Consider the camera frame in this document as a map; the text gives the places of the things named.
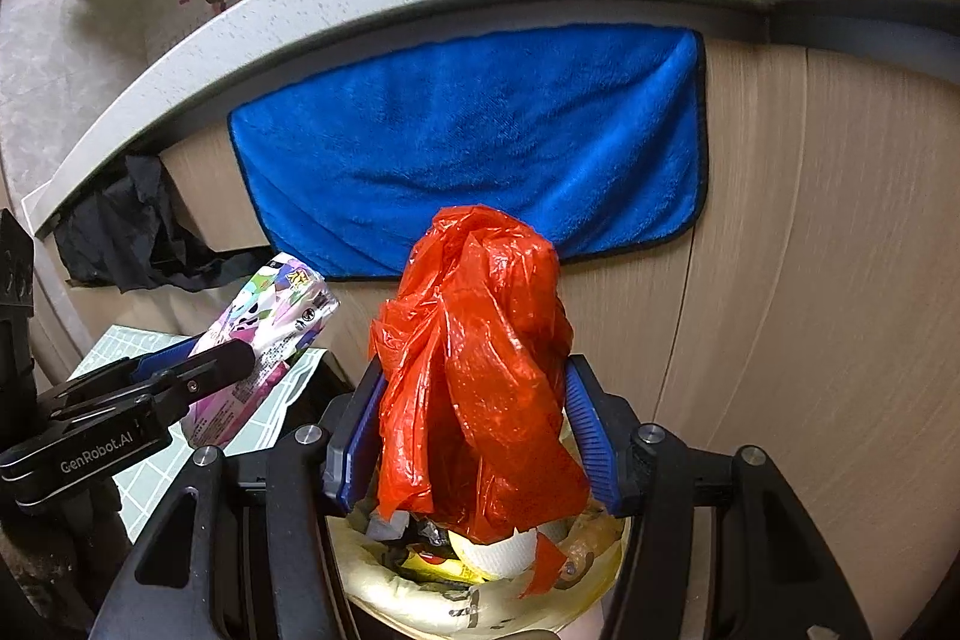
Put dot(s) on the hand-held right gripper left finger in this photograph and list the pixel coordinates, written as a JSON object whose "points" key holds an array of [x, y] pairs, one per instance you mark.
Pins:
{"points": [[364, 415]]}

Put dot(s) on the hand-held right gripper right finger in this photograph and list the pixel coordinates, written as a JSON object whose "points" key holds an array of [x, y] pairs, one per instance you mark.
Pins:
{"points": [[592, 437]]}

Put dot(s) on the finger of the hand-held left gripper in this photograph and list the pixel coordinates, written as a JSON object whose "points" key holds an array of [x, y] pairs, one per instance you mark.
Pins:
{"points": [[217, 361], [169, 355]]}

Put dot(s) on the colourful printed snack packet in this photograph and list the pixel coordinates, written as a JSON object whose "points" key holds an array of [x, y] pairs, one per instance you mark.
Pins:
{"points": [[262, 325]]}

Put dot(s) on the red plastic bag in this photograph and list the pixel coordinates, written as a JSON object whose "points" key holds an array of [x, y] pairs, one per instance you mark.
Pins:
{"points": [[480, 385]]}

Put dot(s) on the bin with yellow bag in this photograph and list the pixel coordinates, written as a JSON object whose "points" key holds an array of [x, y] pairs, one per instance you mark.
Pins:
{"points": [[420, 602]]}

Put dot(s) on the green grid mat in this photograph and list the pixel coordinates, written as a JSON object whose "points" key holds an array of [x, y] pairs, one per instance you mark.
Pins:
{"points": [[270, 407]]}

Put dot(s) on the black cloth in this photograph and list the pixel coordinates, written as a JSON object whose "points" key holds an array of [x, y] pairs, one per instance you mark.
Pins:
{"points": [[127, 227]]}

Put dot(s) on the white textured cup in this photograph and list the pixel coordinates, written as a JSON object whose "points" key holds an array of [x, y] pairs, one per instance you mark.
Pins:
{"points": [[499, 554]]}

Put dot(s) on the yellow packet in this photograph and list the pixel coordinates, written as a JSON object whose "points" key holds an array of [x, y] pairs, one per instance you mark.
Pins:
{"points": [[427, 563]]}

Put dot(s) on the wooden kitchen cabinet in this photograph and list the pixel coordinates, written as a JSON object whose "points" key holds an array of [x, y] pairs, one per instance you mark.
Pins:
{"points": [[787, 235]]}

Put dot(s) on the blue towel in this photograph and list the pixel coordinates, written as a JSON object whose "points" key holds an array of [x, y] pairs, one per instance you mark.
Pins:
{"points": [[487, 145]]}

